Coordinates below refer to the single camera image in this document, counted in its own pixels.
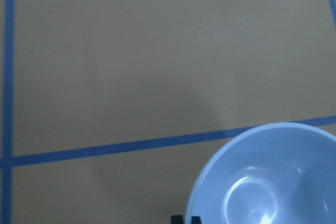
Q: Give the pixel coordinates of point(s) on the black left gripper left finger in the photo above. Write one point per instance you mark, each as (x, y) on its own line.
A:
(177, 219)

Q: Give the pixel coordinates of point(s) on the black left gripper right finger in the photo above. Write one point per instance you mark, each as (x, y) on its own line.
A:
(195, 220)

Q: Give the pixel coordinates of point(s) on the blue bowl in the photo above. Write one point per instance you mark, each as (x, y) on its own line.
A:
(275, 173)

